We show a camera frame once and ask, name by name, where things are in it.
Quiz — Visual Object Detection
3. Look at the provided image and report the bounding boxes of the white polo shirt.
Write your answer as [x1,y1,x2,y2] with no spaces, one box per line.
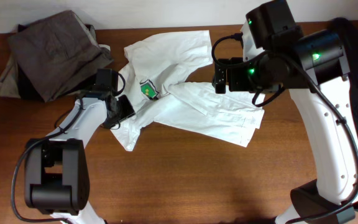
[112,30,264,151]

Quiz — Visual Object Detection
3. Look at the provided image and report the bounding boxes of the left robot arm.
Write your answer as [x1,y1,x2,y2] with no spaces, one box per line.
[24,93,135,223]

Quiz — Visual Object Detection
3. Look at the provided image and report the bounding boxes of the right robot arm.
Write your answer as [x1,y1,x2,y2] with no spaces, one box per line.
[212,1,358,223]

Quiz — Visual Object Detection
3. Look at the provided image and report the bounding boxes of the folded beige garment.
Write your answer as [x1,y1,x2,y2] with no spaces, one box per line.
[0,24,114,99]

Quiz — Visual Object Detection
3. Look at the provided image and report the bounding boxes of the folded grey brown trousers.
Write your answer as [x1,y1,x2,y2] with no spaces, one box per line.
[7,11,111,102]

